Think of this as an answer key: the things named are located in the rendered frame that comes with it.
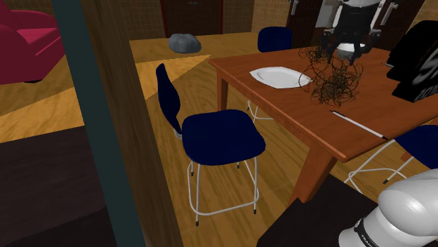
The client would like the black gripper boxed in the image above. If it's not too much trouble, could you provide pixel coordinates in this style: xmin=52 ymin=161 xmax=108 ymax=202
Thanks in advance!
xmin=321 ymin=3 xmax=382 ymax=67

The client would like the white bowl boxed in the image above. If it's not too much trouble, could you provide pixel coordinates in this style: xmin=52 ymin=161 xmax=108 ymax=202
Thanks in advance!
xmin=336 ymin=42 xmax=367 ymax=60

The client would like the navy blue chair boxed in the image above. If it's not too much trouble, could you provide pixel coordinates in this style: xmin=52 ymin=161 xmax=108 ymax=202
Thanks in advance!
xmin=155 ymin=62 xmax=267 ymax=227
xmin=246 ymin=26 xmax=294 ymax=124
xmin=343 ymin=124 xmax=438 ymax=194

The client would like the white plate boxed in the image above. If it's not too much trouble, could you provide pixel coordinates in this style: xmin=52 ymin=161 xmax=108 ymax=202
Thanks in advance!
xmin=249 ymin=66 xmax=313 ymax=90

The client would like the white pen with black tip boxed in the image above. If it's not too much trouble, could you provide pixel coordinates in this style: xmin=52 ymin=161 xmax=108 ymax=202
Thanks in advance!
xmin=329 ymin=109 xmax=390 ymax=141

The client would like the brown wooden table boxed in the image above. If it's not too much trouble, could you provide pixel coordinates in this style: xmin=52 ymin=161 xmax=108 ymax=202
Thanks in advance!
xmin=208 ymin=46 xmax=438 ymax=207

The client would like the dark brown door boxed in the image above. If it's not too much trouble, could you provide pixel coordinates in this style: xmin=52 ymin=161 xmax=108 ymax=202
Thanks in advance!
xmin=159 ymin=0 xmax=225 ymax=39

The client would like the grey rock-shaped pouf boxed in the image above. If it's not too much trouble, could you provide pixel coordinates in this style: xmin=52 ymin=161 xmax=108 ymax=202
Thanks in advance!
xmin=167 ymin=33 xmax=202 ymax=55

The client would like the wooden door with teal edge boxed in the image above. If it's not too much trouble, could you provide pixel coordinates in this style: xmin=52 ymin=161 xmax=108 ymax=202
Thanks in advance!
xmin=51 ymin=0 xmax=185 ymax=247

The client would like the red sofa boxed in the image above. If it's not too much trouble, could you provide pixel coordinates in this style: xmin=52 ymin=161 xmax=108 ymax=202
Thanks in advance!
xmin=0 ymin=0 xmax=66 ymax=85

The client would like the dark tangled wire sculpture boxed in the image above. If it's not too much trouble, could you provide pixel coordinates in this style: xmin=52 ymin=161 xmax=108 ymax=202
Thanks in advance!
xmin=298 ymin=44 xmax=364 ymax=107

